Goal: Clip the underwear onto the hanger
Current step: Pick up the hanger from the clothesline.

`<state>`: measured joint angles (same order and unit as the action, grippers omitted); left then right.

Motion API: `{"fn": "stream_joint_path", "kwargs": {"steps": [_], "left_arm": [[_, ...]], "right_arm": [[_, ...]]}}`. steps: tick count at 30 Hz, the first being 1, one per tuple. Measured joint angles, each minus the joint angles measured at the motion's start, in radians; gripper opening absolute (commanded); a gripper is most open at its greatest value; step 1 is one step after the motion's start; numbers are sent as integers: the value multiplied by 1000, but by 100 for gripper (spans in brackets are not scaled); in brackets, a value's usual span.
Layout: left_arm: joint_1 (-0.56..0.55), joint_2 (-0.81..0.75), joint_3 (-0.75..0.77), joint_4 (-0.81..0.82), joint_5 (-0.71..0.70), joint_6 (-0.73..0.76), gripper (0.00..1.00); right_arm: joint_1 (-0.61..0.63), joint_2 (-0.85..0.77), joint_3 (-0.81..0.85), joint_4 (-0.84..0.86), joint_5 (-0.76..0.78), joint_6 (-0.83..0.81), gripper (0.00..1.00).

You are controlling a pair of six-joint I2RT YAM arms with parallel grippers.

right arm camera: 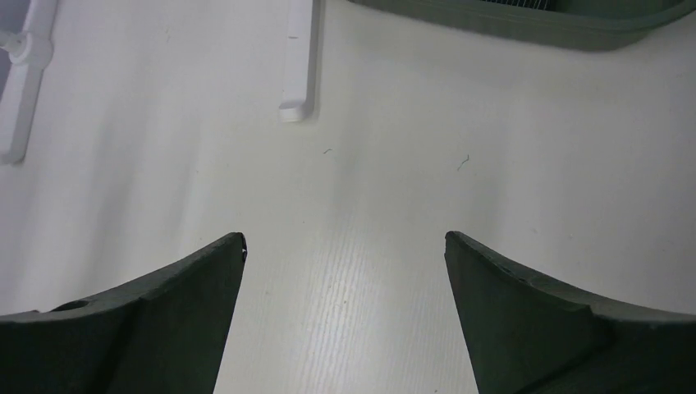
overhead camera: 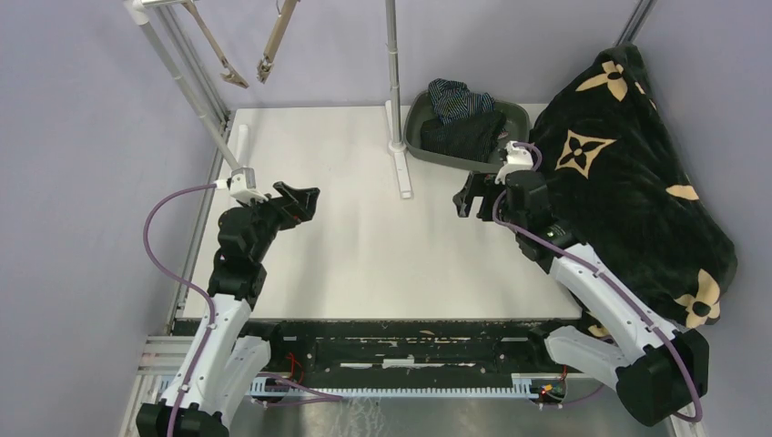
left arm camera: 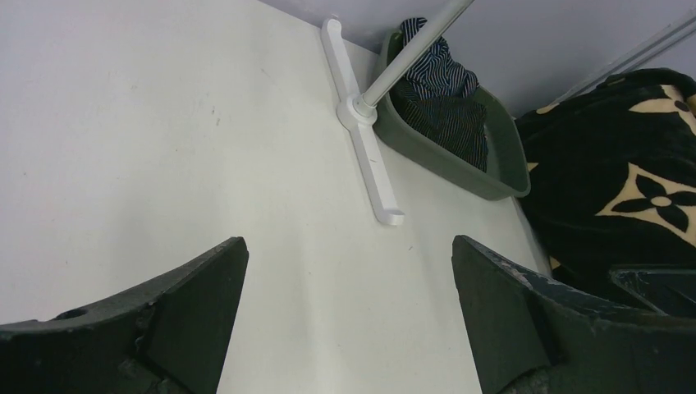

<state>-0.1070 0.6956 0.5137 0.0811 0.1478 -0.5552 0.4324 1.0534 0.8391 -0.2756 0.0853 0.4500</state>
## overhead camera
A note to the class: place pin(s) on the aluminium frame rails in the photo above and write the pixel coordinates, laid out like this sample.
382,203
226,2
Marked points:
159,362

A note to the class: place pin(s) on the centre rack pole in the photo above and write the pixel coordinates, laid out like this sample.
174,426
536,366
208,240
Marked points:
392,50

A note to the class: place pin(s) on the blue striped underwear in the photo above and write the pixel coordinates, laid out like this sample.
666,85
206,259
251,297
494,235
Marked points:
453,101

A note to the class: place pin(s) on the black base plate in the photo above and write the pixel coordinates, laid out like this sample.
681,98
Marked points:
405,354

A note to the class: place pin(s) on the wooden clip hanger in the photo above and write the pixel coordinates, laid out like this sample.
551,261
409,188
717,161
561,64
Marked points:
266,63

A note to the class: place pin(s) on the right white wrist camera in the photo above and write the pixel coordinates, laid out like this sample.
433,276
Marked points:
516,156

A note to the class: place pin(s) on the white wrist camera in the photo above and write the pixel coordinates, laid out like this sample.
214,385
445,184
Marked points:
243,187
516,156

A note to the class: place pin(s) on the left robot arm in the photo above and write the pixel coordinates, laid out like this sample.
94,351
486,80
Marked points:
220,364

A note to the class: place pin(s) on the left hanging wooden hanger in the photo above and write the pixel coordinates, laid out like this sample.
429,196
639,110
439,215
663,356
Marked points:
230,74

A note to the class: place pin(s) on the white cable duct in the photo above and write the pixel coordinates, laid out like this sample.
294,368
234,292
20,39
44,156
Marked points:
518,389

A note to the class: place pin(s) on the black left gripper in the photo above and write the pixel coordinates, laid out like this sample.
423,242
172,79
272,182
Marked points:
302,205

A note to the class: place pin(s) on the green plastic tray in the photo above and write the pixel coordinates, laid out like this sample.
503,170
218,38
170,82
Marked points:
517,128

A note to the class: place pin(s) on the black floral blanket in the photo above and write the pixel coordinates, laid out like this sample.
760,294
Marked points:
613,173

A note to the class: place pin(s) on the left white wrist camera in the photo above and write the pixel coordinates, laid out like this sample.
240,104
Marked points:
243,187

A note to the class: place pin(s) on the rack pole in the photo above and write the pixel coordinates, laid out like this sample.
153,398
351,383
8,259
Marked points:
139,15
392,50

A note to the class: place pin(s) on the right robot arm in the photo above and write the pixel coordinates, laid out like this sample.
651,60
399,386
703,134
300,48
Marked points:
655,369

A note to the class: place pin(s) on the black striped underwear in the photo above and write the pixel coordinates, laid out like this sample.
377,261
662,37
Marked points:
473,138

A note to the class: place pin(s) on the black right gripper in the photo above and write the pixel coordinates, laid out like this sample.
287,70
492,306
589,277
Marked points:
477,184

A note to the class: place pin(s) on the left rack pole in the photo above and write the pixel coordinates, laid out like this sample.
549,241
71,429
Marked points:
139,15

